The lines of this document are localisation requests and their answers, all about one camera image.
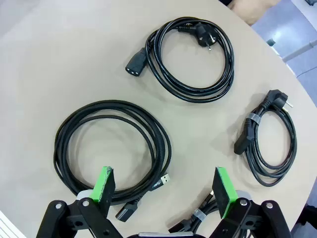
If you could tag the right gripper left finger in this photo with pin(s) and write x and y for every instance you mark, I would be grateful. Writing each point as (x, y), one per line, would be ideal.
(104, 188)

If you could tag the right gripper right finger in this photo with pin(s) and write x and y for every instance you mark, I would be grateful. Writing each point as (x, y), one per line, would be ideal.
(225, 193)

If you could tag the person's right hand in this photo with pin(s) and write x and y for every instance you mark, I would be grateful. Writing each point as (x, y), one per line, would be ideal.
(245, 10)

